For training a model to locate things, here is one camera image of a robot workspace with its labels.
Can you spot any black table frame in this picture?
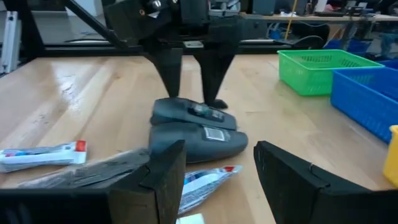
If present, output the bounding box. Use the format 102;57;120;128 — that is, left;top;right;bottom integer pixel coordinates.
43;39;293;57

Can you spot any blue storage bin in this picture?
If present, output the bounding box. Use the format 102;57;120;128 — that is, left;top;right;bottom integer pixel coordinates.
323;39;371;55

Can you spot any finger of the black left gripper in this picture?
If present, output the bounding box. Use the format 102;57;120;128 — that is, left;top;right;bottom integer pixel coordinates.
193;49;236;108
144;48;184;98

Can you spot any white toothpaste tube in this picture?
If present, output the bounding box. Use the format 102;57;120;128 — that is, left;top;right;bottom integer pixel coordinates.
178;164;243;215
0;139;88;174

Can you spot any yellow plastic basket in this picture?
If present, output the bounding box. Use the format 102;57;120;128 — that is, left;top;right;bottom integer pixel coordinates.
382;124;398;187

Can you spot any white aluminium post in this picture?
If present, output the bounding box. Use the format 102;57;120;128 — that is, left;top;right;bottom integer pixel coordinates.
0;11;21;74

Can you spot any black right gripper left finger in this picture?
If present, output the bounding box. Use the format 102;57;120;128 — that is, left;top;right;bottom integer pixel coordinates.
108;139;187;224

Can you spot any yellow hanging cable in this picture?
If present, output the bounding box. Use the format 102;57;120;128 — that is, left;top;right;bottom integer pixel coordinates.
284;0;299;40

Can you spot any black diagonal frame strut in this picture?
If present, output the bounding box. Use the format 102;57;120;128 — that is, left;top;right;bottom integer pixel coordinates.
63;0;128;49

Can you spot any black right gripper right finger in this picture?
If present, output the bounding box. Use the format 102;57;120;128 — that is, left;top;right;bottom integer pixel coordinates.
253;140;330;224

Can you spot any green plastic basket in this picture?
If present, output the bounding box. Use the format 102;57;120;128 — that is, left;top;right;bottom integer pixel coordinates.
277;49;386;96

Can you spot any black frame post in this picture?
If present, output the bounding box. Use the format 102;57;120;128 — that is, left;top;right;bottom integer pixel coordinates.
2;0;45;58

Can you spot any wooden background desk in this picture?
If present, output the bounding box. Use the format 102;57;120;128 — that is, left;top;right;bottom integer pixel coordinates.
242;11;398;23

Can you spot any small packet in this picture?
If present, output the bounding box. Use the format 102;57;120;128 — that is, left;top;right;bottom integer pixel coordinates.
18;148;152;189

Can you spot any blue plastic basket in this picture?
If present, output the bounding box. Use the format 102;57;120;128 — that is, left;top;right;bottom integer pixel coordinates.
330;58;398;144

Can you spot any black office chair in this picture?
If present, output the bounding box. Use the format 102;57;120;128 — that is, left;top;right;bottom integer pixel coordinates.
273;23;330;50

